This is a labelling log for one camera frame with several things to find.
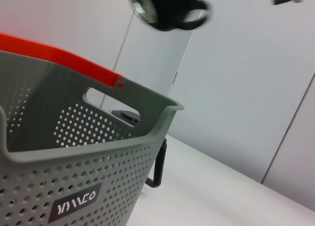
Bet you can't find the glass coffee pot black lid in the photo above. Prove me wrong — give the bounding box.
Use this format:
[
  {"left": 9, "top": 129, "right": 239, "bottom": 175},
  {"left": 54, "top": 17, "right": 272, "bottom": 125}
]
[{"left": 110, "top": 109, "right": 168, "bottom": 189}]

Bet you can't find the grey perforated plastic storage bin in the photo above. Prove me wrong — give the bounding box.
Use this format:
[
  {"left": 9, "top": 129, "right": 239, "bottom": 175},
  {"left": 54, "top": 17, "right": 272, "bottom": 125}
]
[{"left": 0, "top": 50, "right": 185, "bottom": 226}]

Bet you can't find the glass teacup black holder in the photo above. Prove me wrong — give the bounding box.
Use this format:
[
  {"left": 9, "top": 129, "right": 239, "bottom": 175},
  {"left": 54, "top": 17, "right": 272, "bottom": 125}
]
[{"left": 128, "top": 0, "right": 213, "bottom": 32}]

